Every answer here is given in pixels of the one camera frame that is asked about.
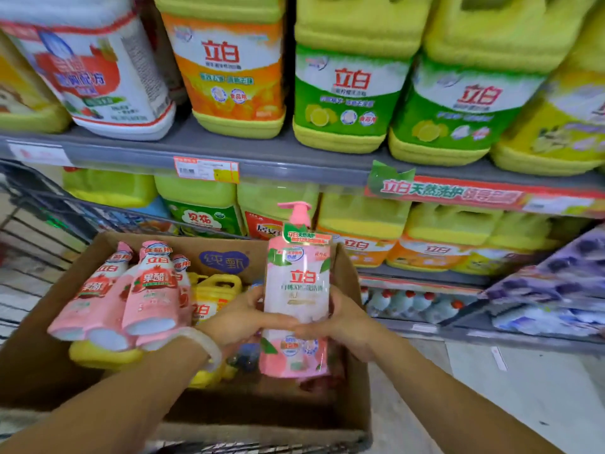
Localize yellow detergent bottle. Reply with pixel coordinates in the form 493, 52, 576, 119
68, 340, 145, 370

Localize pink refill bottle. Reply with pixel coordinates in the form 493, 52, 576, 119
171, 253, 193, 323
121, 240, 182, 337
47, 242, 136, 344

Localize white price tag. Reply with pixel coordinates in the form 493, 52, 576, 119
7, 141, 75, 167

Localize grey lower shelf board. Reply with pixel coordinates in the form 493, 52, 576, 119
355, 264, 494, 295

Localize wire shopping cart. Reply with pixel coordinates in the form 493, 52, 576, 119
0, 160, 374, 454

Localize small yellow jug with handle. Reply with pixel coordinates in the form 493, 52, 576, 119
189, 273, 243, 327

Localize yellow jug with blue label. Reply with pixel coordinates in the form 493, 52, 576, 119
62, 167, 164, 218

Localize white bracelet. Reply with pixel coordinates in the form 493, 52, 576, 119
142, 326, 223, 374

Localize pink pump detergent bottle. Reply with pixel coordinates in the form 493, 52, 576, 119
258, 201, 333, 380

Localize person's right forearm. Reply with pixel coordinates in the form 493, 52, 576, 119
366, 326, 565, 454

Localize yellow jug with brown label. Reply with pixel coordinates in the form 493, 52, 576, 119
0, 32, 72, 134

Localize row of red capped bottles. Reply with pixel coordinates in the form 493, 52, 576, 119
360, 286, 467, 325

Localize brown cardboard box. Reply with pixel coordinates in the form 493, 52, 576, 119
0, 231, 372, 442

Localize white jug with red label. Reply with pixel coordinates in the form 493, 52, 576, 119
0, 0, 177, 142

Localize person's left hand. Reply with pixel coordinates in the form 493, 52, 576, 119
196, 285, 303, 359

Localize grey side shelf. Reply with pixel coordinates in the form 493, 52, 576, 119
378, 298, 605, 356

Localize grey shelf board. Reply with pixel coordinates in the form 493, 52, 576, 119
0, 115, 605, 219
355, 264, 494, 295

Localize yellow jug with red label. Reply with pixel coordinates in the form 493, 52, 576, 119
237, 179, 320, 241

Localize red price tag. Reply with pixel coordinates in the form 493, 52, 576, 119
173, 156, 240, 184

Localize person's left forearm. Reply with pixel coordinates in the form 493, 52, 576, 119
0, 336, 214, 454

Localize red and green shelf banner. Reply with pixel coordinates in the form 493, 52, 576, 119
365, 160, 605, 218

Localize person's right hand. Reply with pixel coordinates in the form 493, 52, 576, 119
292, 286, 394, 364

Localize purple floral packets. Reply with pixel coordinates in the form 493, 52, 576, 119
479, 225, 605, 337

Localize yellow jug with green label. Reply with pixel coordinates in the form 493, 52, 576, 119
292, 0, 434, 155
388, 0, 597, 167
154, 175, 245, 237

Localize yellow jug with pale label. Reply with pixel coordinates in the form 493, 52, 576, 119
490, 4, 605, 177
453, 212, 594, 277

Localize yellow jug with orange label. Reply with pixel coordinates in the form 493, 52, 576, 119
386, 202, 498, 273
154, 0, 288, 140
316, 193, 412, 269

